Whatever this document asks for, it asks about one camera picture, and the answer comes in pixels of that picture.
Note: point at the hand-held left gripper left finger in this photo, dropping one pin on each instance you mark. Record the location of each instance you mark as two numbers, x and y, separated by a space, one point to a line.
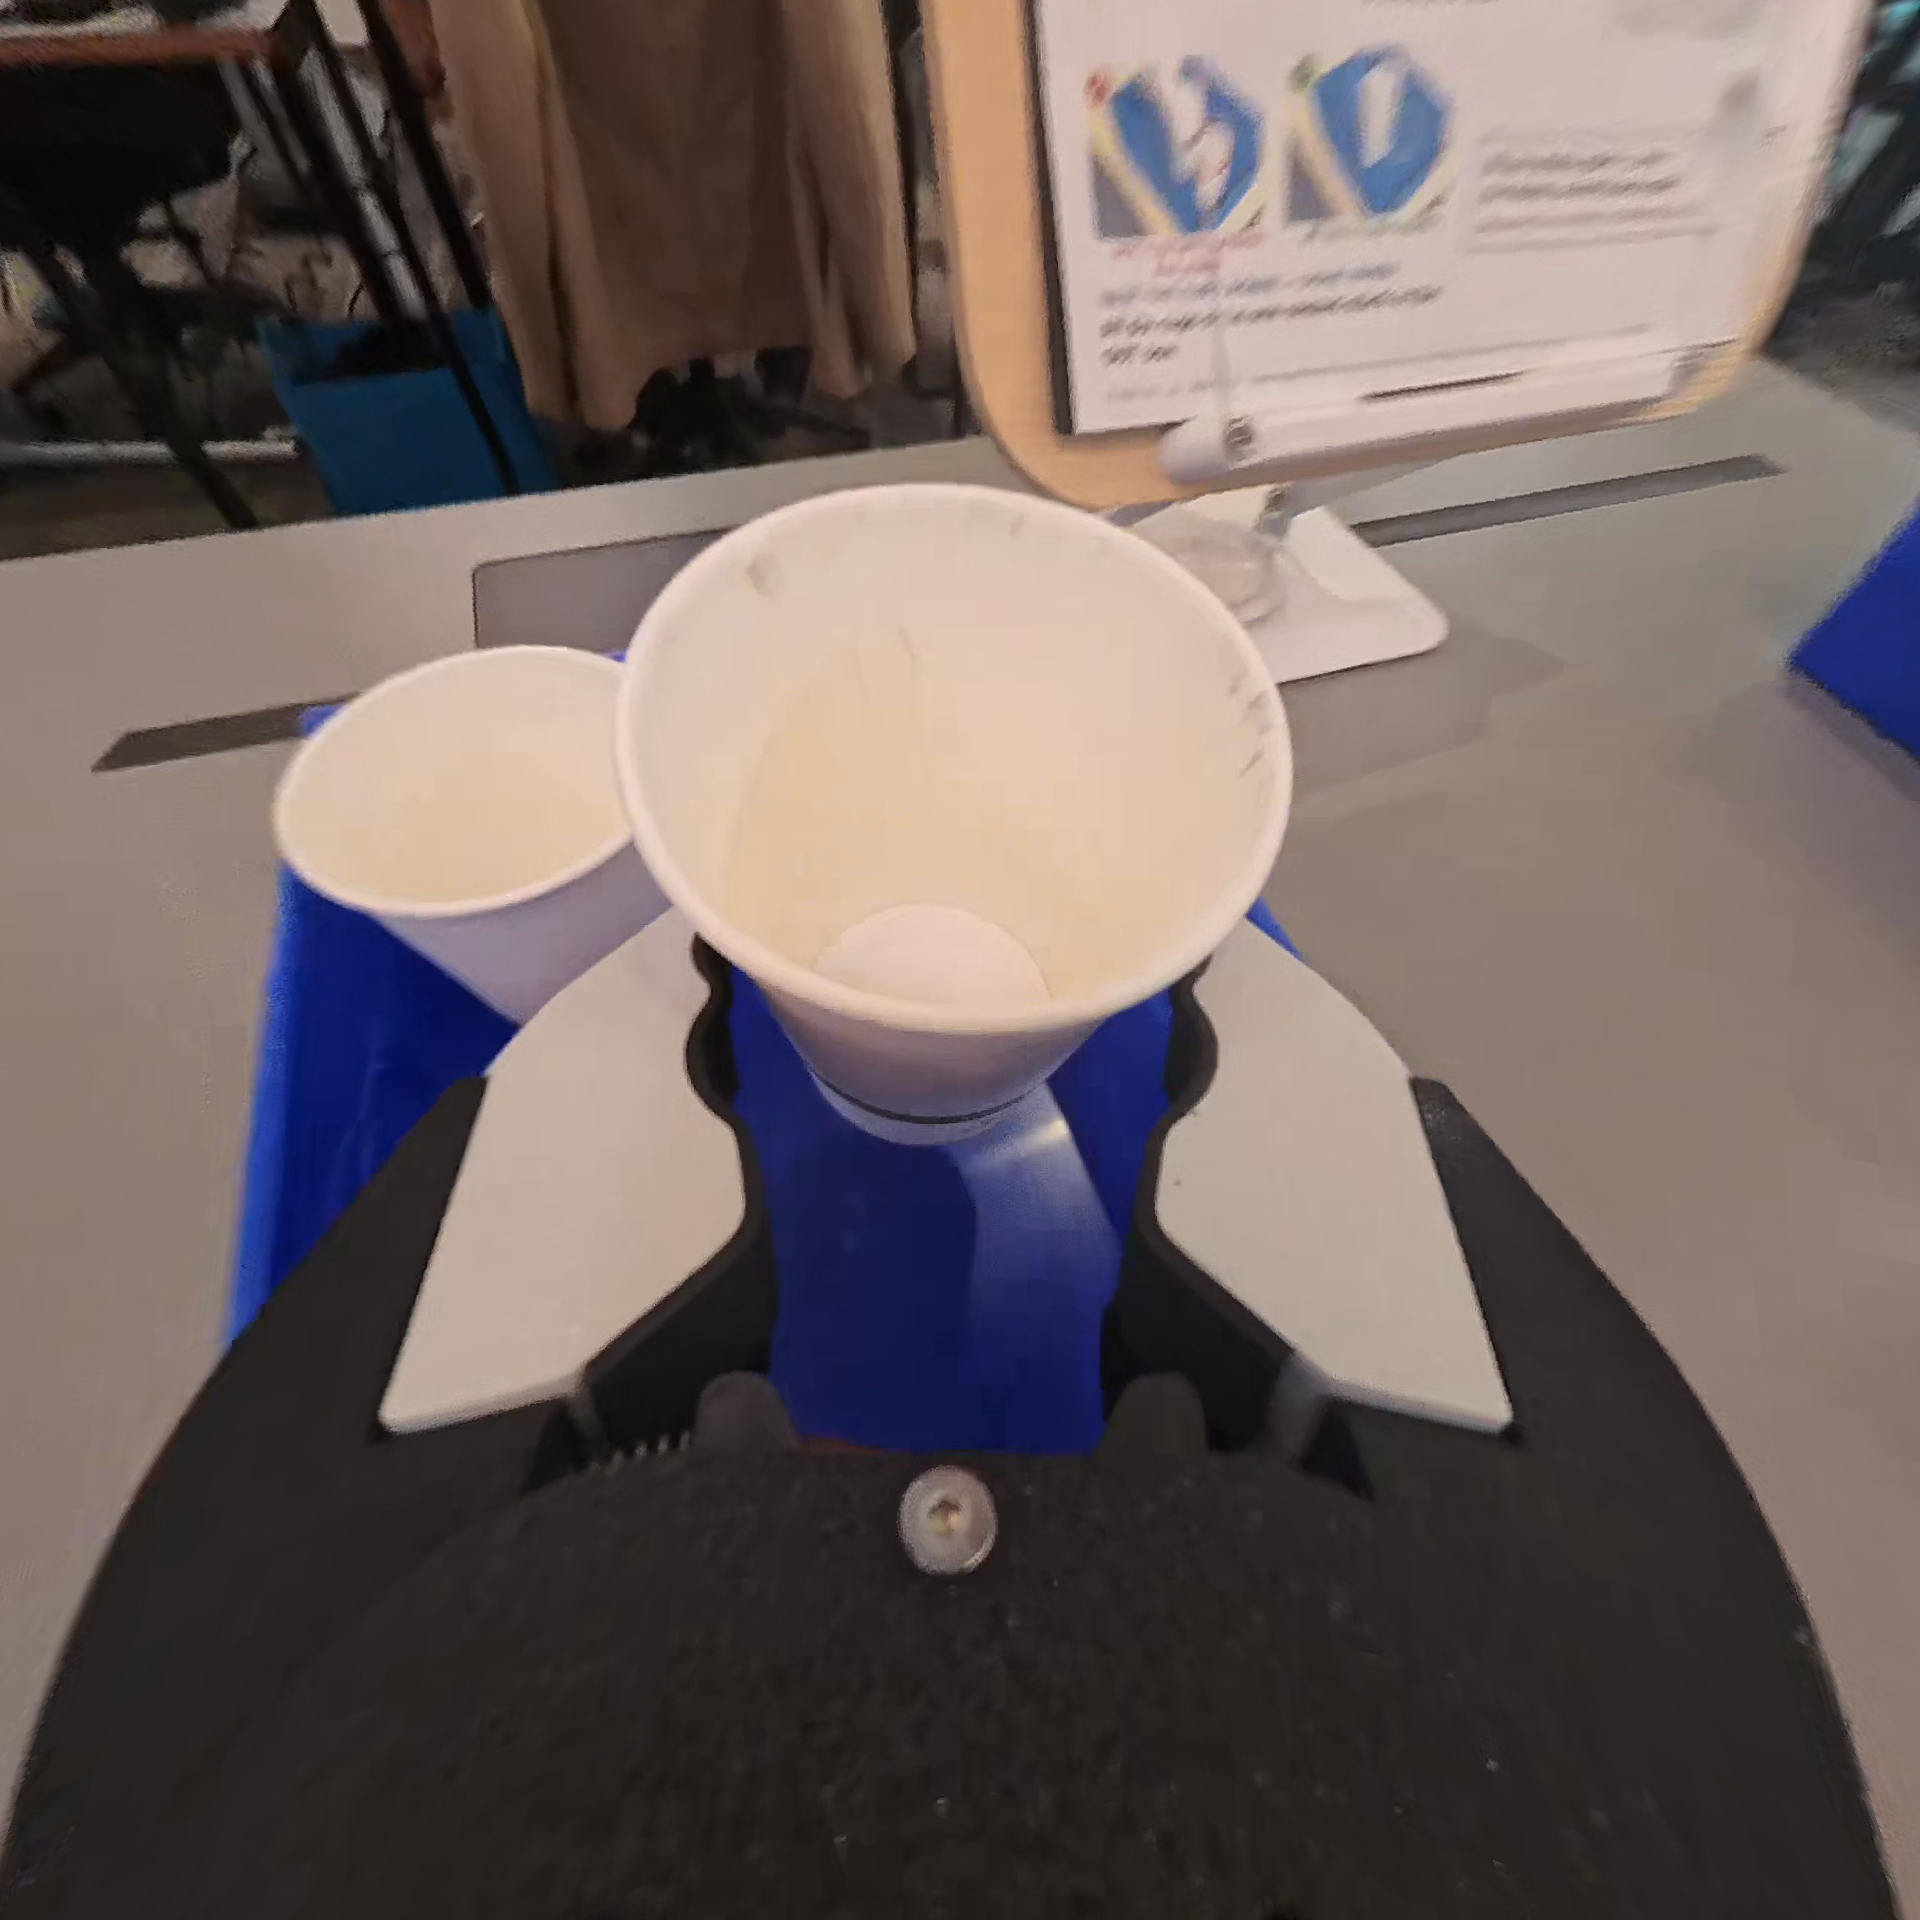
570 1201

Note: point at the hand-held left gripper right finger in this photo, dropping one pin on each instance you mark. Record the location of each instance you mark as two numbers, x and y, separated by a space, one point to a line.
1320 1201

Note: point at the blue floor box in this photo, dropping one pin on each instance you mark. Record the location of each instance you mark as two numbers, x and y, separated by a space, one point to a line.
390 436

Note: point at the blue plastic bin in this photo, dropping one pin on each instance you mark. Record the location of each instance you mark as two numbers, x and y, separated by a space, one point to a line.
900 1289
1876 645

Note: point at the wooden display board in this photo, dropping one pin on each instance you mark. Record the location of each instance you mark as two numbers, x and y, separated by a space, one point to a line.
990 302

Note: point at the white document stand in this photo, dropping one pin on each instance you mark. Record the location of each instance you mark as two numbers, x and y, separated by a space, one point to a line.
1350 602

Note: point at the green-banded white paper cup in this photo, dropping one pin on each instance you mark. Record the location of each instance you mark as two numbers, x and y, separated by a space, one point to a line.
928 751
450 796

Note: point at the printed instruction sheet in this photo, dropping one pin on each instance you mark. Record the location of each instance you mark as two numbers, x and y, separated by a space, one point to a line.
1500 302

